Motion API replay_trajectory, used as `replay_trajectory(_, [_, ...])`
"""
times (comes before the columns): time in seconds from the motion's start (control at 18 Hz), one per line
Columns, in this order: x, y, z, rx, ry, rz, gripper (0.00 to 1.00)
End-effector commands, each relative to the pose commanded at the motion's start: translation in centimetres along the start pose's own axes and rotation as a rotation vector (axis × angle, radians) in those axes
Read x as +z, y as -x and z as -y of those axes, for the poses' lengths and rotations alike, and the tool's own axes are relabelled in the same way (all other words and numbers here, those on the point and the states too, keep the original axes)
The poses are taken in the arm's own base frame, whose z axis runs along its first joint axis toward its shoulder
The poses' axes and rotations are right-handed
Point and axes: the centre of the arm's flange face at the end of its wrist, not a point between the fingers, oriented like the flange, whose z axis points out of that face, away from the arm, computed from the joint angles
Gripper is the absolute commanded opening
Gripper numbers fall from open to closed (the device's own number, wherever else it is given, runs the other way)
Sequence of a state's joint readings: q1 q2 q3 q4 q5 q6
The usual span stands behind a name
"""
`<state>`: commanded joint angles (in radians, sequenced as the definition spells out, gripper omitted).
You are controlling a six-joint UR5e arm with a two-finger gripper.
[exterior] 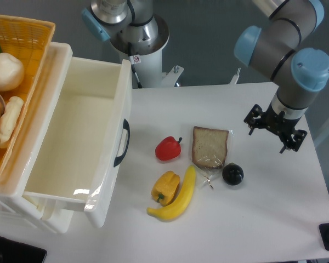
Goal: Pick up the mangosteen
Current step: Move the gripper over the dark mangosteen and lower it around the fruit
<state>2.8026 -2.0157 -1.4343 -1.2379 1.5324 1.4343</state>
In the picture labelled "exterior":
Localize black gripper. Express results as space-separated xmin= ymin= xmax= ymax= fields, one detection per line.
xmin=243 ymin=104 xmax=308 ymax=153

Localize dark purple mangosteen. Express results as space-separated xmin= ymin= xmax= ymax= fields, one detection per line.
xmin=222 ymin=163 xmax=244 ymax=186

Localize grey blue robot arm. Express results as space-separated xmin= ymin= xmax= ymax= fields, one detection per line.
xmin=81 ymin=1 xmax=329 ymax=151

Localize bread slice in plastic bag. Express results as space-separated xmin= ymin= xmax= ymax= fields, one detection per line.
xmin=191 ymin=126 xmax=234 ymax=189

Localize red bell pepper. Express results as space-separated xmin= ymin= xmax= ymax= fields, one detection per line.
xmin=155 ymin=136 xmax=183 ymax=161

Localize yellow bell pepper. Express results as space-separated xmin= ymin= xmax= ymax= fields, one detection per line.
xmin=151 ymin=171 xmax=180 ymax=206

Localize yellow banana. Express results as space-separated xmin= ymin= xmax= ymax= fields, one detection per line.
xmin=146 ymin=165 xmax=196 ymax=221

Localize white plastic drawer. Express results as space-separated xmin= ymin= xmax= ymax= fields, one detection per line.
xmin=24 ymin=58 xmax=132 ymax=233

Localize orange plastic basket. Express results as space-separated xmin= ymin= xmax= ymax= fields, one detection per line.
xmin=0 ymin=15 xmax=55 ymax=180

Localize long white bread roll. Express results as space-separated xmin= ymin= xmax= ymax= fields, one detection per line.
xmin=0 ymin=96 xmax=24 ymax=148

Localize round white bun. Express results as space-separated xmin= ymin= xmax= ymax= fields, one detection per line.
xmin=0 ymin=53 xmax=25 ymax=92

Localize white plastic drawer cabinet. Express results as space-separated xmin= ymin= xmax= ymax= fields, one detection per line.
xmin=0 ymin=42 xmax=73 ymax=233

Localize black device bottom left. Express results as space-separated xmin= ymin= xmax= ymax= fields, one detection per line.
xmin=0 ymin=236 xmax=47 ymax=263

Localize black cable on pedestal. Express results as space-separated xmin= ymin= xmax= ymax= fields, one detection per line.
xmin=127 ymin=42 xmax=143 ymax=89

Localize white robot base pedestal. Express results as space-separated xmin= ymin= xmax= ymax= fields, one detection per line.
xmin=111 ymin=14 xmax=184 ymax=89

